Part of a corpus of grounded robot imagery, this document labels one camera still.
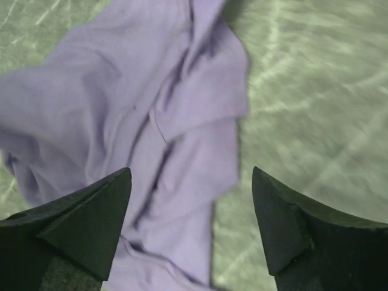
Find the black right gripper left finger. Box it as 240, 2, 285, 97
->
1, 168, 132, 290

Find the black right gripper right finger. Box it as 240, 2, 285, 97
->
252, 168, 387, 291

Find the purple t shirt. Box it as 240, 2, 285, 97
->
1, 1, 248, 290

